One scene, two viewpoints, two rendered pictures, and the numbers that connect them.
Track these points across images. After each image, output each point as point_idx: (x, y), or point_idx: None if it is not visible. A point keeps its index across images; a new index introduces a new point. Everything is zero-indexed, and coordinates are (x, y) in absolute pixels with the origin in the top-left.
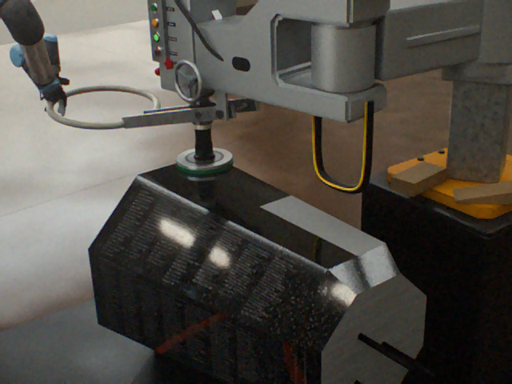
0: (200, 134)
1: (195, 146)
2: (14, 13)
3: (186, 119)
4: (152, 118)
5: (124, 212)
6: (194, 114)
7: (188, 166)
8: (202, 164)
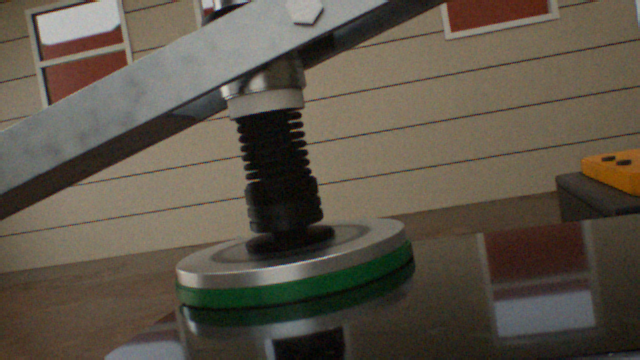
0: (282, 130)
1: (263, 193)
2: None
3: (220, 67)
4: (0, 157)
5: None
6: (280, 15)
7: (302, 262)
8: (341, 245)
